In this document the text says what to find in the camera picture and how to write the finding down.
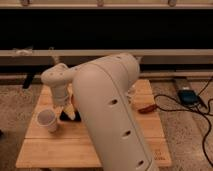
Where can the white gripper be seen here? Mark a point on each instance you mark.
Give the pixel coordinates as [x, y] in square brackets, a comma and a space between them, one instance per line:
[60, 97]

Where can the black eraser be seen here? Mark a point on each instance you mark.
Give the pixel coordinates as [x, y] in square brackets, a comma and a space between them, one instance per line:
[65, 117]

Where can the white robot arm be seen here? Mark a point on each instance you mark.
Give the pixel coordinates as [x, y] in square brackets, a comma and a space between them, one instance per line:
[100, 90]

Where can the white ceramic cup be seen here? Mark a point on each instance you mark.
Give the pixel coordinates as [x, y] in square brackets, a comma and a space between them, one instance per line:
[48, 120]

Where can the wooden table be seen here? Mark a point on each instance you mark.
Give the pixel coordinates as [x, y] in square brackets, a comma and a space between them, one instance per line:
[71, 147]

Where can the blue power adapter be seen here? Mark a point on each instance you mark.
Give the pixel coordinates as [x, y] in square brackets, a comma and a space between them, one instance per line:
[187, 97]

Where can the grey horizontal rail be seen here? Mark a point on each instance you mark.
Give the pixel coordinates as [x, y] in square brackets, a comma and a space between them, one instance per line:
[151, 56]

